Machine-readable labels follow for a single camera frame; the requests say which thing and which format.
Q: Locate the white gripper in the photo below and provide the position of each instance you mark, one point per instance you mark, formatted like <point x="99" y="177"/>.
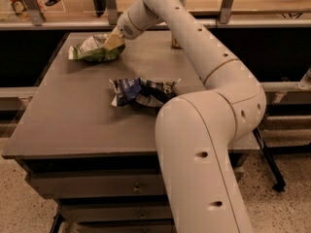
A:
<point x="124" y="25"/>

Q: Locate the green chip bag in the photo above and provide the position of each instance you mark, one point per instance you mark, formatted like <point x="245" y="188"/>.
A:
<point x="91" y="50"/>

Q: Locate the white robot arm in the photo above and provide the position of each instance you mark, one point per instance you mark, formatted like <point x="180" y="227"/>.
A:
<point x="193" y="131"/>

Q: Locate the blue chip bag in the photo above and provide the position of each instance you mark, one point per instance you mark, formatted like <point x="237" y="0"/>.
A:
<point x="143" y="92"/>

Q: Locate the wooden shelf counter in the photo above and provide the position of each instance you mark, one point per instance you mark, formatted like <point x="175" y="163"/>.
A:
<point x="86" y="14"/>

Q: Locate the gold soda can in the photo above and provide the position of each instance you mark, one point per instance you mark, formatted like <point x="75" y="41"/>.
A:
<point x="174" y="43"/>

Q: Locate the small black object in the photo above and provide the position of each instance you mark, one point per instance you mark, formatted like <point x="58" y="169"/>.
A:
<point x="51" y="2"/>

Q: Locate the grey drawer cabinet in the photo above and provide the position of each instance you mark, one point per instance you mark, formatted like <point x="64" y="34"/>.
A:
<point x="71" y="125"/>

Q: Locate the orange snack package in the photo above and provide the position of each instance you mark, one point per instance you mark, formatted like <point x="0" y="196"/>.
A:
<point x="22" y="10"/>

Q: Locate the bottom drawer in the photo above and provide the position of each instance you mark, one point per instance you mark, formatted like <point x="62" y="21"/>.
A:
<point x="143" y="226"/>

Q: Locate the black metal leg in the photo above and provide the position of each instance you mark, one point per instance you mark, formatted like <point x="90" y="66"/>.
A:
<point x="280" y="183"/>

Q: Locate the top drawer with handle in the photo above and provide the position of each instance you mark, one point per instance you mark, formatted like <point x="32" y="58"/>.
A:
<point x="146" y="182"/>

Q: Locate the drawer with handle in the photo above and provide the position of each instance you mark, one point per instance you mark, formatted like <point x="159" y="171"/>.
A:
<point x="146" y="182"/>
<point x="123" y="211"/>

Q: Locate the middle drawer with handle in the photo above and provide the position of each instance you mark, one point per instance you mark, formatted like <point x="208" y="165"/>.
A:
<point x="123" y="211"/>

